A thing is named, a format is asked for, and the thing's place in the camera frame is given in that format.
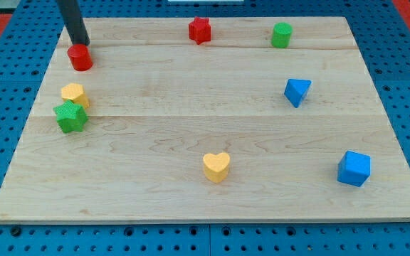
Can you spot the light wooden board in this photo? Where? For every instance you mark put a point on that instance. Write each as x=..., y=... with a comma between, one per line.
x=159, y=102

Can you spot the yellow heart block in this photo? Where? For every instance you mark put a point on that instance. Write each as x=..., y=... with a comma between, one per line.
x=216, y=166

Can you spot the red star block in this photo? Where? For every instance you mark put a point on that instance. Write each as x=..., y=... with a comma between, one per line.
x=200, y=30

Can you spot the yellow hexagon block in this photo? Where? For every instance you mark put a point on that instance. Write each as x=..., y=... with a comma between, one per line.
x=75, y=92

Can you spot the red cylinder block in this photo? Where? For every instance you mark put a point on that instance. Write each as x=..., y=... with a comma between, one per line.
x=80, y=58

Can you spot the blue cube block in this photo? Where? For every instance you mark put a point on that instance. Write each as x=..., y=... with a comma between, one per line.
x=354, y=168

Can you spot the green star block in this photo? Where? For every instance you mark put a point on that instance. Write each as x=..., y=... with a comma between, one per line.
x=70, y=117

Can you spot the blue triangular prism block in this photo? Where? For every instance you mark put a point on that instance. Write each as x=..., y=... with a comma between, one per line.
x=296, y=91

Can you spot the green cylinder block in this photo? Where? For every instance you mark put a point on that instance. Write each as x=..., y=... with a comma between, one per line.
x=281, y=35

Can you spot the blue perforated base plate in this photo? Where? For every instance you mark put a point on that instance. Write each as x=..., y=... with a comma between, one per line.
x=26, y=47

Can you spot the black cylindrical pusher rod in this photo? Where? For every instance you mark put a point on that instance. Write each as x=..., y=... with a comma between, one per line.
x=73, y=21

